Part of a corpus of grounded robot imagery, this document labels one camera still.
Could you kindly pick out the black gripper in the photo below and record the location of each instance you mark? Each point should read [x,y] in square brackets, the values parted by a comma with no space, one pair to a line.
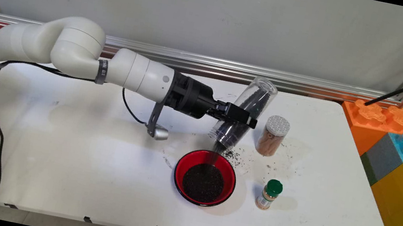
[190,95]

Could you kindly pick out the clear plastic jar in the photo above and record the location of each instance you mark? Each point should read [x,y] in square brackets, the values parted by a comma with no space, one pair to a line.
[258,94]

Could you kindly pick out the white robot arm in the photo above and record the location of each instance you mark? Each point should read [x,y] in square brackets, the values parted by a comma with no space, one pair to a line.
[72,44]

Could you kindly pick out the scattered black seeds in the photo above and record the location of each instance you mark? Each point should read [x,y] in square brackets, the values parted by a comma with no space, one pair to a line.
[231,154]

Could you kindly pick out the white-lidded jar of brown sticks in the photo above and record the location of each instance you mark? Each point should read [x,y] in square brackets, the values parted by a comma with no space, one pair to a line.
[271,140]

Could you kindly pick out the red bowl with black rim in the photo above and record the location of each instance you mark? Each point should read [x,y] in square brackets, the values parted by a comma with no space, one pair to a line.
[186,164]

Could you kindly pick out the black seeds pile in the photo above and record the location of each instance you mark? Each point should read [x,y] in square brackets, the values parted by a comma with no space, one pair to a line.
[203,183]

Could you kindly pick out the green-capped spice bottle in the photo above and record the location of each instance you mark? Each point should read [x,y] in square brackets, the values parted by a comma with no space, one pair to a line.
[267,197]

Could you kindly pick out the orange giant building block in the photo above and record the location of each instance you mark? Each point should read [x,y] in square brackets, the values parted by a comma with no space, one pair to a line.
[360,128]

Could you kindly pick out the grey giant building block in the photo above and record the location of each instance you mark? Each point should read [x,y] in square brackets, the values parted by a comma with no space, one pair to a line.
[382,159]

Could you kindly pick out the black table edge clip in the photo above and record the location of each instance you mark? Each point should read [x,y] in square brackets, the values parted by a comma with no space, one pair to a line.
[87,219]

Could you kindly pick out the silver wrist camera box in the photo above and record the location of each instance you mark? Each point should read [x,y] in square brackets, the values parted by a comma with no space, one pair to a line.
[160,134]

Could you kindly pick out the aluminium rail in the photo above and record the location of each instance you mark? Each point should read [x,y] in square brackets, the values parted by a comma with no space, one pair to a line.
[314,85]

